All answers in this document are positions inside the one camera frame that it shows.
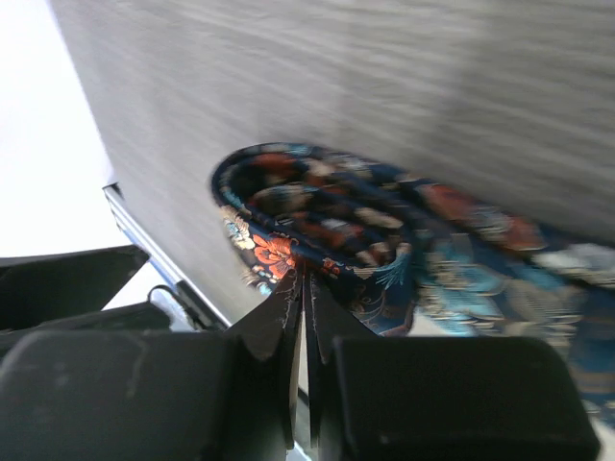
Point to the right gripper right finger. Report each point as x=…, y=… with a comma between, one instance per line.
x=436, y=397

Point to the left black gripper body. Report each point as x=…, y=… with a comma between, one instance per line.
x=70, y=292

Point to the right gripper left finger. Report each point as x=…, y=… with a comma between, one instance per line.
x=157, y=395

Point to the floral navy necktie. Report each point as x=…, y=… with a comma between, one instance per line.
x=391, y=244

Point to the aluminium rail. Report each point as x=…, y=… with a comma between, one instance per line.
x=198, y=307

